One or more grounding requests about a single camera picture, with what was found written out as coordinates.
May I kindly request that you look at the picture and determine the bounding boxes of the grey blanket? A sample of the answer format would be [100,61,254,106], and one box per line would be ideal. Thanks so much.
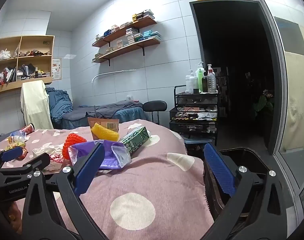
[64,100,144,121]

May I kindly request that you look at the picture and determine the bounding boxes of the clear red-pump bottle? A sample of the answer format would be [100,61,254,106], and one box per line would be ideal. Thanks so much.
[206,64,217,94]

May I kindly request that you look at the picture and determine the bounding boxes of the wooden wall cabinet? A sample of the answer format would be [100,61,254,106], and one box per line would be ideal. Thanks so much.
[0,35,55,96]

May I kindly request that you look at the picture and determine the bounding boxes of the crushed plastic bottle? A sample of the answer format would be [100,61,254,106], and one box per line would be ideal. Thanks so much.
[8,130,30,144]

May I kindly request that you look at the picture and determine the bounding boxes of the green drink carton box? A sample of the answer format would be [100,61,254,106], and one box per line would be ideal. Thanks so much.
[120,126,151,159]

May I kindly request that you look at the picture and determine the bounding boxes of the blue duvet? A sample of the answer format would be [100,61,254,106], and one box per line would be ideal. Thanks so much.
[46,87,74,121]

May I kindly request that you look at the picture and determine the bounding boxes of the cream towel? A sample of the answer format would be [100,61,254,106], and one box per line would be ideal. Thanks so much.
[20,80,54,131]

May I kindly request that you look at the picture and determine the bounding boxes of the purple plastic bag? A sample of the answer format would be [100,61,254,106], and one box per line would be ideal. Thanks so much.
[68,139,132,171]

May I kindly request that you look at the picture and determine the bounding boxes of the black mesh trolley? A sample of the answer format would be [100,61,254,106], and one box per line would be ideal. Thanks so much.
[169,85,220,146]

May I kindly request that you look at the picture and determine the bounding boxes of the orange foam fruit net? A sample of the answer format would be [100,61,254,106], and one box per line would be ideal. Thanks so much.
[62,133,88,160]

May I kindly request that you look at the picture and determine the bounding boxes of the brown paper box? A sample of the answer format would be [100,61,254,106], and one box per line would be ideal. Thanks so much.
[87,117,120,140]

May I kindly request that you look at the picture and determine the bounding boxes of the dark brown trash bin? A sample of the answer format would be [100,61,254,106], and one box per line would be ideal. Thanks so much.
[203,147,276,230]

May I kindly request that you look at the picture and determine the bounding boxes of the glass sliding door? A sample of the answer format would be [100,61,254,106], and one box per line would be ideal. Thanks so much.
[245,0,304,207]

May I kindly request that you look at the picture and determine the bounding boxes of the yellow foam fruit net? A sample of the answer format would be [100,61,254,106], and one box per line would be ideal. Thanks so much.
[91,122,120,142]

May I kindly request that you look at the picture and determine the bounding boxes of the person's left hand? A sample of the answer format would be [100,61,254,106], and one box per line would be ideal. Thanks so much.
[7,200,24,230]

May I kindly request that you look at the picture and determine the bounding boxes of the white crumpled tissue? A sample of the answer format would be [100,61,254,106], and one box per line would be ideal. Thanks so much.
[32,142,65,159]

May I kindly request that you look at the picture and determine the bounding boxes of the wall poster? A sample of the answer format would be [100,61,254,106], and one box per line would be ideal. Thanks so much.
[52,58,62,81]

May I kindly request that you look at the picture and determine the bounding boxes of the potted plant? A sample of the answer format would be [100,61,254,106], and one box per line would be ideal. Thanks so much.
[253,89,275,116]

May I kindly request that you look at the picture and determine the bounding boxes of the pile of clothes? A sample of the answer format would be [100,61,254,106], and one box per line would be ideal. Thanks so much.
[0,64,17,86]

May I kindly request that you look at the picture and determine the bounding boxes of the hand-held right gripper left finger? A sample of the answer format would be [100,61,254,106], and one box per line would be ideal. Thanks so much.
[21,143,110,240]

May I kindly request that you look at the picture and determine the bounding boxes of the black stool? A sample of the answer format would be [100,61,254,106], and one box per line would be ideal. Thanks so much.
[143,100,167,125]

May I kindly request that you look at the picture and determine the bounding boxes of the red white wrapper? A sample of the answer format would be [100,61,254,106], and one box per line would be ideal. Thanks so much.
[43,154,65,172]

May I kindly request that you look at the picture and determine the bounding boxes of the dark brown bottle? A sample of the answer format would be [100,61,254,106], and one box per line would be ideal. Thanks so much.
[201,71,209,93]

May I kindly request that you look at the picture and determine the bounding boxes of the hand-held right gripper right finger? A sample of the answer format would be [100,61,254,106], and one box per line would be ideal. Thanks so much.
[203,142,288,240]

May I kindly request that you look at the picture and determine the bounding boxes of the blue massage bed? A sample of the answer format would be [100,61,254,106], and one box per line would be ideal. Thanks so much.
[52,100,153,130]

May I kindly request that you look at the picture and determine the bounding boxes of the row of small boxes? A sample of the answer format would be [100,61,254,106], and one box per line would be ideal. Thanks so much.
[17,71,51,81]

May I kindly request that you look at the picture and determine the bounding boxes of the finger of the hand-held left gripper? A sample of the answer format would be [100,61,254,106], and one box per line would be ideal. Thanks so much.
[0,146,23,167]
[0,152,51,178]

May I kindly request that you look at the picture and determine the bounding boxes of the white plastic bag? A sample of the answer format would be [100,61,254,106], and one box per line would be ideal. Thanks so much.
[0,48,12,62]

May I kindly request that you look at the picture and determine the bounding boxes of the wall shelves with boxes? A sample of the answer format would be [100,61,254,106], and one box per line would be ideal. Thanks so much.
[92,28,161,62]

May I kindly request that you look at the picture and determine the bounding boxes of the black door frame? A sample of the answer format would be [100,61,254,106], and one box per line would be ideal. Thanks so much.
[189,0,284,156]

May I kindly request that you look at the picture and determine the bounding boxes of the row of stacked boxes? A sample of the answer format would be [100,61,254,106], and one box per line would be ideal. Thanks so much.
[95,9,155,42]

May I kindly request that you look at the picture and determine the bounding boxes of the red snack packet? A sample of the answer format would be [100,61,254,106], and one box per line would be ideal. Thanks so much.
[6,144,29,159]

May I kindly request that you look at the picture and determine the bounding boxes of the pink polka dot blanket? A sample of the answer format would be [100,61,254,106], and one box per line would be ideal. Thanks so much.
[0,119,215,240]

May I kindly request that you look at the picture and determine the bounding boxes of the beige cover sheet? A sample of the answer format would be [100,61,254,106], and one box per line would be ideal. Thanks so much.
[284,25,304,151]

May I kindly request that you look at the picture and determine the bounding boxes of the red can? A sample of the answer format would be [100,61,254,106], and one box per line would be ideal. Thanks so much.
[20,123,35,136]

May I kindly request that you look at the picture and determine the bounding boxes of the white curved pipe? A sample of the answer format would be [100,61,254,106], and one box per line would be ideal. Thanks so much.
[91,69,138,83]

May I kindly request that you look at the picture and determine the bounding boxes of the white pump bottle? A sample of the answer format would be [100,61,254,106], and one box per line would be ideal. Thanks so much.
[188,69,199,93]

